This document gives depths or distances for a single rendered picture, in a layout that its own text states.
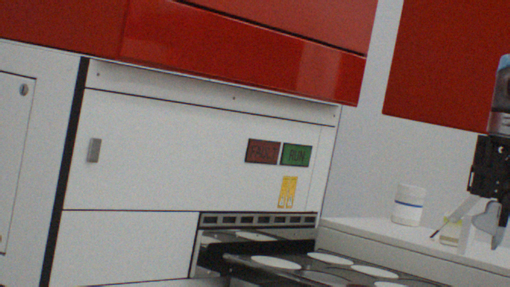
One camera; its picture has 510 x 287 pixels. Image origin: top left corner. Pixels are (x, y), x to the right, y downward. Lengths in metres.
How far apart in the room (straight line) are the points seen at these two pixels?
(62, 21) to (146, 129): 0.23
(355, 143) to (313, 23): 3.55
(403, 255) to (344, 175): 3.34
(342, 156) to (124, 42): 3.93
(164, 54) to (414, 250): 0.79
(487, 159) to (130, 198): 0.67
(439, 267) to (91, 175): 0.83
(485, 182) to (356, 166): 3.72
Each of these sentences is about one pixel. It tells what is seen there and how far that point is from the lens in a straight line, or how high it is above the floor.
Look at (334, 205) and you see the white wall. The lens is 5.46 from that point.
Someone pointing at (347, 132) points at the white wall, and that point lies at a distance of 5.42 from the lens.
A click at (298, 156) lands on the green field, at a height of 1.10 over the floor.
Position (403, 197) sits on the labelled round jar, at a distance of 2.45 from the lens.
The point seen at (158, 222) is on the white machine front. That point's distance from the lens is 1.79.
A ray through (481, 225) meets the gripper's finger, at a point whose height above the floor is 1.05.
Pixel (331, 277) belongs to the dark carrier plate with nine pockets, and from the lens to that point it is 1.90.
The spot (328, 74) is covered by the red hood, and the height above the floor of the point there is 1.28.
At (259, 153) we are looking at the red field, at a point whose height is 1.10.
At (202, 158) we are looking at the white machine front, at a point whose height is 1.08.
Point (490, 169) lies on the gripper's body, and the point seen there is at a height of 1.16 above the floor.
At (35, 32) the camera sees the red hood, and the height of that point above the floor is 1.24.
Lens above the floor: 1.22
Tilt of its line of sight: 3 degrees down
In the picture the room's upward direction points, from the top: 11 degrees clockwise
